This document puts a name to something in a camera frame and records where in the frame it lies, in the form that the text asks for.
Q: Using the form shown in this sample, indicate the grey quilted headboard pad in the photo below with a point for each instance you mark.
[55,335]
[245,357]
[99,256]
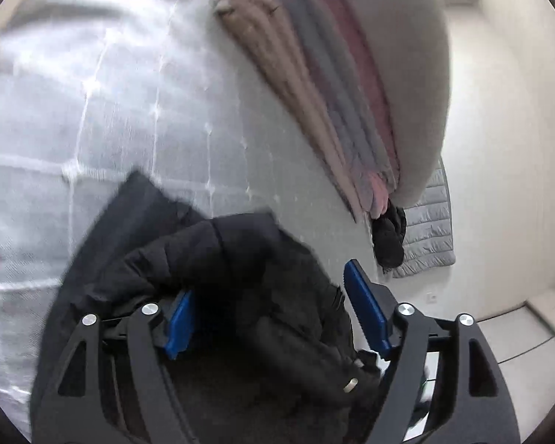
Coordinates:
[428,231]

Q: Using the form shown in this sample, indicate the maroon folded blanket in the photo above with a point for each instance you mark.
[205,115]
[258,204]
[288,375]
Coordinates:
[356,55]

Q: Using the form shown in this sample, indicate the beige folded blanket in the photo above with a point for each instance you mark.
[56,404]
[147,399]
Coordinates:
[277,69]

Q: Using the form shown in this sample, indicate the bed with grey quilted cover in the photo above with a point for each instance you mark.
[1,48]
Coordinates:
[120,101]

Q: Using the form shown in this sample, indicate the pink folded blanket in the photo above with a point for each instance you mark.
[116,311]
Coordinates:
[377,194]

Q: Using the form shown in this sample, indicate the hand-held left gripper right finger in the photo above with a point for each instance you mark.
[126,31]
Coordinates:
[365,310]

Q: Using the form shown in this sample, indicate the black crumpled garment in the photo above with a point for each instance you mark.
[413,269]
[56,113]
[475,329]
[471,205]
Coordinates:
[388,236]

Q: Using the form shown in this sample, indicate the black puffer jacket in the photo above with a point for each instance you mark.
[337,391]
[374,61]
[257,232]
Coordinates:
[259,263]

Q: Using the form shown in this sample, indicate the white wall socket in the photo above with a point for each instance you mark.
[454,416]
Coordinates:
[433,297]

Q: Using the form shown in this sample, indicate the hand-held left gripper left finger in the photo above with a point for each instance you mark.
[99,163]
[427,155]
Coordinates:
[180,328]

